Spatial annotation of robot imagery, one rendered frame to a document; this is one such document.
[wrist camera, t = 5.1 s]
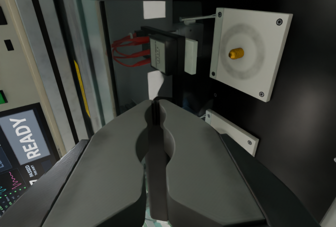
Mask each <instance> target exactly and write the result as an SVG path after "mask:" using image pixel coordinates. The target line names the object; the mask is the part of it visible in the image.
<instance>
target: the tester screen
mask: <svg viewBox="0 0 336 227"><path fill-rule="evenodd" d="M29 110H33V112H34V115H35V117H36V120H37V122H38V125H39V127H40V130H41V132H42V135H43V137H44V140H45V143H46V145H47V148H48V150H49V153H50V155H48V156H45V157H42V158H39V159H36V160H34V161H31V162H28V163H25V164H22V165H20V163H19V161H18V159H17V157H16V155H15V153H14V151H13V149H12V147H11V145H10V143H9V141H8V139H7V138H6V136H5V134H4V132H3V130H2V128H1V126H0V146H1V147H2V149H3V151H4V153H5V155H6V157H7V159H8V160H9V162H10V164H11V166H12V168H10V169H7V170H4V171H1V172H0V217H1V216H2V215H3V213H4V212H5V211H6V210H7V209H8V208H9V207H10V206H11V205H12V204H13V203H14V201H15V200H16V199H17V198H18V197H19V196H20V195H21V194H22V193H24V192H25V191H26V190H27V189H28V188H29V187H30V184H29V182H28V180H30V179H33V178H35V177H38V176H40V175H43V174H44V173H45V171H44V169H43V167H42V164H41V163H42V162H44V161H47V160H50V162H51V164H52V166H53V165H54V164H55V163H56V162H57V161H56V158H55V156H54V153H53V151H52V148H51V145H50V143H49V140H48V137H47V135H46V132H45V130H44V127H43V124H42V122H41V119H40V117H39V114H38V111H37V109H36V107H35V108H31V109H27V110H23V111H19V112H15V113H11V114H7V115H3V116H0V118H2V117H5V116H9V115H13V114H17V113H21V112H25V111H29Z"/></svg>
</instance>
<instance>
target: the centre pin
mask: <svg viewBox="0 0 336 227"><path fill-rule="evenodd" d="M228 56H229V57H230V58H231V59H232V60H235V59H239V58H242V57H243V56H244V50H243V49H242V48H235V49H232V50H230V52H229V54H228Z"/></svg>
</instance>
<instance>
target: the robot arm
mask: <svg viewBox="0 0 336 227"><path fill-rule="evenodd" d="M156 112H157V125H158V126H160V127H161V128H162V129H163V140H164V151H165V152H166V153H167V154H168V155H169V157H170V158H171V160H170V161H169V163H168V164H167V166H166V199H167V211H168V220H169V222H170V224H171V225H172V227H321V226H320V224H319V223H318V221H317V220H316V219H315V218H314V216H313V215H312V214H311V212H310V211H309V210H308V209H307V208H306V206H305V205H304V204H303V203H302V202H301V201H300V199H299V198H298V197H297V196H296V195H295V194H294V193H293V192H292V191H291V190H290V189H289V188H288V187H287V186H286V185H285V184H284V183H283V182H282V181H281V180H280V179H279V178H278V177H277V176H275V175H274V174H273V173H272V172H271V171H270V170H269V169H267V168H266V167H265V166H264V165H263V164H262V163H260V162H259V161H258V160H257V159H256V158H255V157H253V156H252V155H251V154H250V153H249V152H248V151H246V150H245V149H244V148H243V147H242V146H241V145H239V144H238V143H237V142H236V141H235V140H234V139H232V138H231V137H230V136H229V135H228V134H227V133H224V134H220V133H219V132H218V131H217V130H215V129H214V128H213V127H212V126H211V125H209V124H208V123H207V122H205V121H204V120H202V119H201V118H199V117H198V116H196V115H194V114H193V113H191V112H189V111H187V110H185V109H183V108H181V107H179V106H177V105H175V104H174V103H172V102H170V101H168V100H166V99H160V100H151V99H149V100H144V101H143V102H141V103H139V104H138V105H136V106H134V107H133V108H131V109H129V110H127V111H126V112H124V113H122V114H121V115H119V116H117V117H116V118H114V119H113V120H111V121H110V122H108V123H107V124H106V125H104V126H103V127H102V128H101V129H100V130H98V131H97V132H96V133H95V134H94V135H93V136H92V137H91V138H90V139H82V140H81V141H79V142H78V143H77V144H76V145H75V146H74V147H73V148H72V149H71V150H70V151H68V152H67V153H66V154H65V155H64V156H63V157H62V158H61V159H60V160H59V161H57V162H56V163H55V164H54V165H53V166H52V167H51V168H50V169H49V170H48V171H46V172H45V173H44V174H43V175H42V176H41V177H40V178H39V179H38V180H36V181H35V182H34V183H33V184H32V185H31V186H30V187H29V188H28V189H27V190H26V191H25V192H24V193H22V194H21V195H20V196H19V197H18V198H17V199H16V200H15V201H14V203H13V204H12V205H11V206H10V207H9V208H8V209H7V210H6V211H5V212H4V213H3V215H2V216H1V217H0V227H142V226H143V225H144V222H145V216H146V204H147V192H146V182H145V172H144V167H143V165H142V164H141V162H142V160H143V158H144V157H145V155H146V154H147V153H148V152H149V138H148V132H149V131H150V129H151V128H152V127H153V126H155V125H156Z"/></svg>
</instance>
